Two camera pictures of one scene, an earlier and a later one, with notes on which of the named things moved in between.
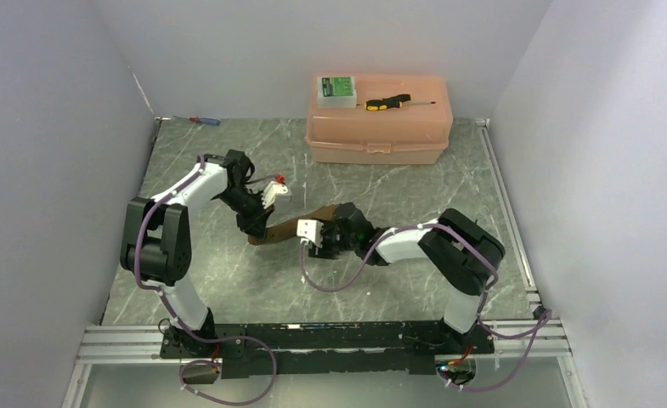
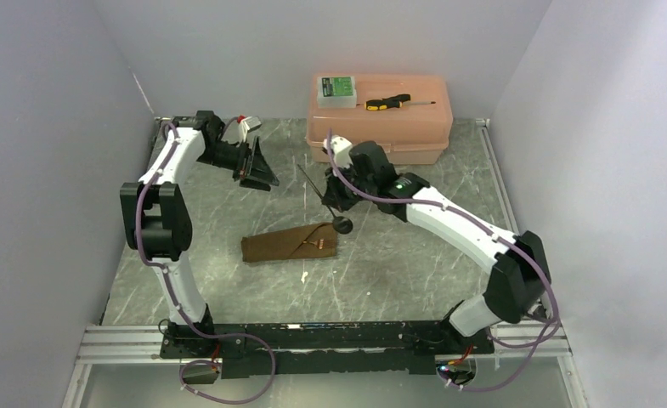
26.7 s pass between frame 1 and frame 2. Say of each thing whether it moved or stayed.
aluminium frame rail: stayed
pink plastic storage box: stayed
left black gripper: moved
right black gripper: moved
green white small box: stayed
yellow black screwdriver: stayed
